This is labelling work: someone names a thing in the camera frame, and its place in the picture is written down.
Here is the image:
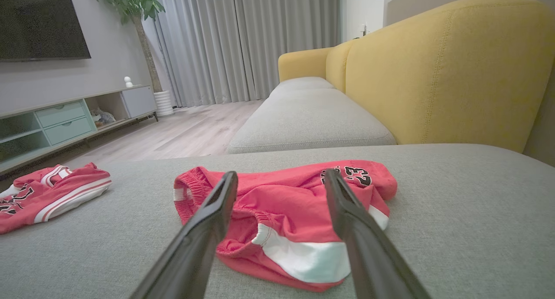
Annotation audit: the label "pale green television cabinet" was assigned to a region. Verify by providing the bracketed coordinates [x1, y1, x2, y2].
[0, 84, 158, 175]

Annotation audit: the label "large grey sofa seat cushion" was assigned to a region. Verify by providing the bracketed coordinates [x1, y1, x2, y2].
[0, 144, 555, 299]

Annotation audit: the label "grey pleated curtain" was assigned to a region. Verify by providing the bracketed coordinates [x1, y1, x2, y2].
[143, 0, 341, 108]

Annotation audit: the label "white ribbed plant pot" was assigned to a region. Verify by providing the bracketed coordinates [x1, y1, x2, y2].
[153, 90, 175, 117]

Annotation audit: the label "red shorts with white trim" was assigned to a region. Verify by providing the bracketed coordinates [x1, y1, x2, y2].
[173, 159, 398, 292]

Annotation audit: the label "yellow sofa backrest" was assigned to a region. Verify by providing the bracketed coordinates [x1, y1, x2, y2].
[278, 0, 555, 153]

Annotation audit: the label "plush toy in cabinet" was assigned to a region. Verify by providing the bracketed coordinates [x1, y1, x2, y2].
[90, 108, 116, 127]

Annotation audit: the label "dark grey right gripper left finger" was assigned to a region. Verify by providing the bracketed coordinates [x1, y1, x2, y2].
[130, 171, 238, 299]

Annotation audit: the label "black flat screen television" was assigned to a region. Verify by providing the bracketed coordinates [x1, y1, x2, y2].
[0, 0, 91, 62]

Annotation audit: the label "grey sofa back cushion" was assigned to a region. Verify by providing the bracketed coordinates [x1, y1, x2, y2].
[228, 88, 397, 155]

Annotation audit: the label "red jersey with white trim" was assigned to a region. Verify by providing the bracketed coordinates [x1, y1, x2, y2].
[0, 162, 113, 234]

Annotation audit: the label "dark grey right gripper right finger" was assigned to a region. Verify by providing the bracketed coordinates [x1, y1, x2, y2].
[323, 168, 431, 299]

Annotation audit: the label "green leafy indoor tree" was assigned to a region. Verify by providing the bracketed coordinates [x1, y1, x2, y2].
[89, 0, 167, 94]

